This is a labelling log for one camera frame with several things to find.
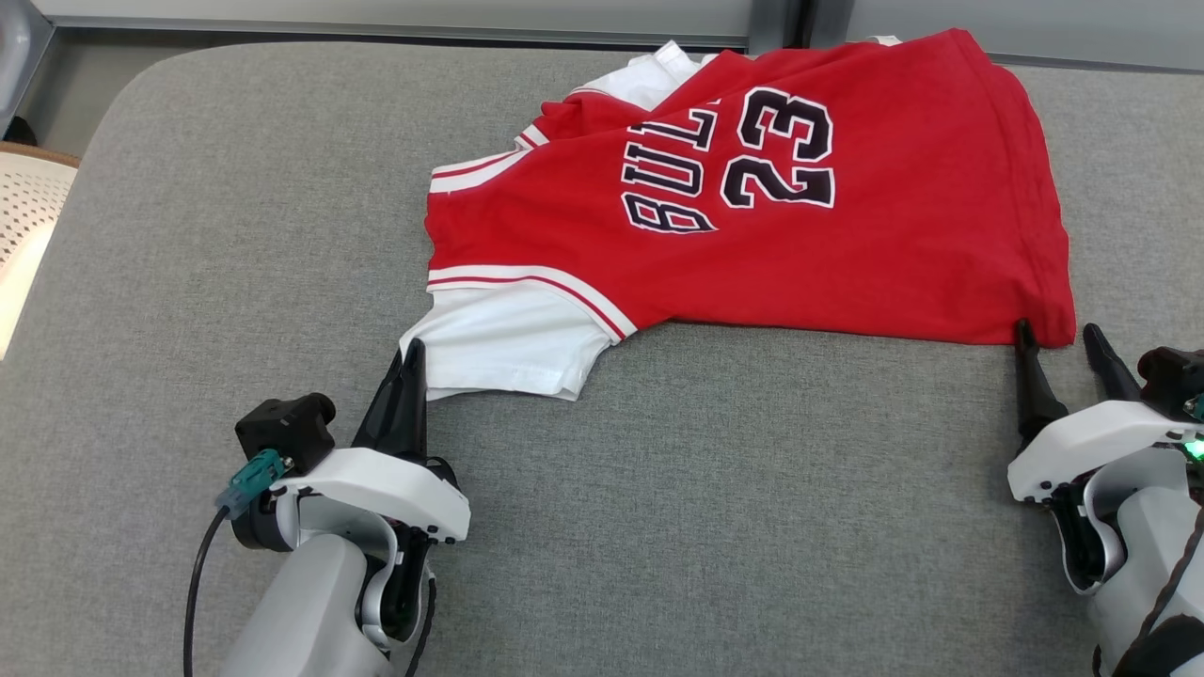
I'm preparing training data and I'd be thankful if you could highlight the black camera cable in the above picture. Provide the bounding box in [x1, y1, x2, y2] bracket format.
[183, 508, 231, 677]
[1096, 508, 1204, 677]

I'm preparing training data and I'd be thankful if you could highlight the teal left camera connector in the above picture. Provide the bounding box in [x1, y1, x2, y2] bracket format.
[214, 449, 288, 520]

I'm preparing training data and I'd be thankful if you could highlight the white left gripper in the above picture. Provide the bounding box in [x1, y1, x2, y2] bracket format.
[273, 338, 471, 544]

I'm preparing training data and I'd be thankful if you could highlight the red and white basketball jersey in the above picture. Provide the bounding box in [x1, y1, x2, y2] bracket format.
[400, 28, 1078, 402]

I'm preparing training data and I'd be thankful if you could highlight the black left camera cable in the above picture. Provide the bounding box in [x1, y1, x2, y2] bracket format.
[183, 508, 231, 677]

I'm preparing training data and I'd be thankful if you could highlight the grey fabric sofa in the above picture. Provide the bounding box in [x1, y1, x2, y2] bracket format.
[0, 40, 1204, 677]

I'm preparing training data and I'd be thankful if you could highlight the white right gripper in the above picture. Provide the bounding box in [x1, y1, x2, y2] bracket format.
[1008, 320, 1204, 504]

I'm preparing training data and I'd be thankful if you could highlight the black right camera cable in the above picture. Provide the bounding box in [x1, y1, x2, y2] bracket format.
[1096, 508, 1204, 677]

